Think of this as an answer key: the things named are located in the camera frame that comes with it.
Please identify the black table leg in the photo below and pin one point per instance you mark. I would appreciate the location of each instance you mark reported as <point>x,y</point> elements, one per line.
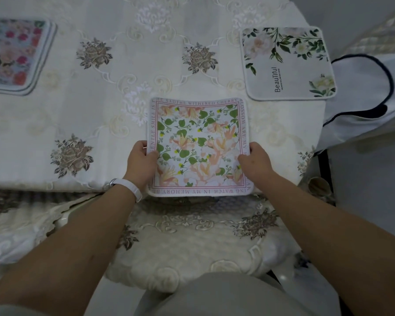
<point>324,167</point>

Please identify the person's grey clothing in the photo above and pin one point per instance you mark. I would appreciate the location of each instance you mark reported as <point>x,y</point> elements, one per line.
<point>223,297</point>

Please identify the person's right forearm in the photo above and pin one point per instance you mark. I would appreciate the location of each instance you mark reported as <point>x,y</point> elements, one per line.
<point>342,246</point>

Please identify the white cloth with green leaves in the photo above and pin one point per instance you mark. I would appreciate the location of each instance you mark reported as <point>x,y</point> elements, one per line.
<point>288,64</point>

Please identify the cream embroidered tablecloth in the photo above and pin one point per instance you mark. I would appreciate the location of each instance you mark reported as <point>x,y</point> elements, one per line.
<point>85,111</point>

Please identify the quilted cream chair cover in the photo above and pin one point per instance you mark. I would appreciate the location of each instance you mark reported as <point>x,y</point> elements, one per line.
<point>381,32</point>

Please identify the person's left forearm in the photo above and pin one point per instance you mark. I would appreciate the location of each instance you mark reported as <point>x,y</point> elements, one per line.
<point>65,250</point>

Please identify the white wristband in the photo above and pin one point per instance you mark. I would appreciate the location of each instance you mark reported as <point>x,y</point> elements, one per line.
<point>128,189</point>

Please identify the cream embroidered chair cushion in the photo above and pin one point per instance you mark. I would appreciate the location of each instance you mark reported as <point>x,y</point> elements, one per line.
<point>13,233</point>
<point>191,240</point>

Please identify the person's right thumb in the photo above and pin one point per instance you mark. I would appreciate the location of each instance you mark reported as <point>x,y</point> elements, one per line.
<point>244,158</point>

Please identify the person's right hand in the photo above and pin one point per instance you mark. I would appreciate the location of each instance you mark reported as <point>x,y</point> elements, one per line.
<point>257,166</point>

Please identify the rose print cloth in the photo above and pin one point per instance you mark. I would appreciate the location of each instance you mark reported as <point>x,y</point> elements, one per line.
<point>14,52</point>

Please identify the white bag with dark trim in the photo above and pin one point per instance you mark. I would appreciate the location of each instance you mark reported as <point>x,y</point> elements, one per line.
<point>358,92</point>

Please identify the pink-bordered floral cloth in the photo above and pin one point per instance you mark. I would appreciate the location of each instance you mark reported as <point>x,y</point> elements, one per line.
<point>197,144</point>

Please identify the person's left thumb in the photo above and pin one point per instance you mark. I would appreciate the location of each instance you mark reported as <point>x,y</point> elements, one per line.
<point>152,154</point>

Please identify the person's left hand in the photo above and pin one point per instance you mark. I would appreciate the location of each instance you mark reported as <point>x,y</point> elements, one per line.
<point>140,166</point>

